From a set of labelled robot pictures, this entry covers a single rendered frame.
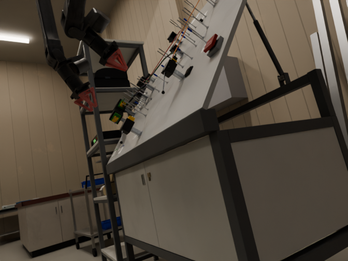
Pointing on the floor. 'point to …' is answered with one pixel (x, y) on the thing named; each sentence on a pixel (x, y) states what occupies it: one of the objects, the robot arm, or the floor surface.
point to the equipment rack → (111, 252)
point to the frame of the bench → (327, 121)
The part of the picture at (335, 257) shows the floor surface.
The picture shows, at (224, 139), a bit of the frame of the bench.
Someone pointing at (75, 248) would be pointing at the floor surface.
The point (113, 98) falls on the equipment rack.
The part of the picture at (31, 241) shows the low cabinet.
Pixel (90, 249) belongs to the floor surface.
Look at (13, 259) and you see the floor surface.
